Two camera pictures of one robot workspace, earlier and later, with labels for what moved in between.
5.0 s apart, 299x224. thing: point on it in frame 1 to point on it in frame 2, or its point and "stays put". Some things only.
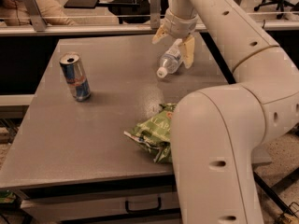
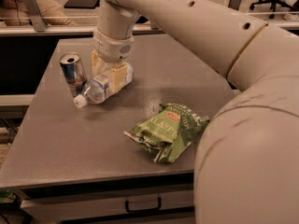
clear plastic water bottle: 171,61 to 99,89
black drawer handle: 143,210 stays put
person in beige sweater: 14,10 stays put
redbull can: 76,77 stays put
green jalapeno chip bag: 154,133 stays put
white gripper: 178,28 to 112,49
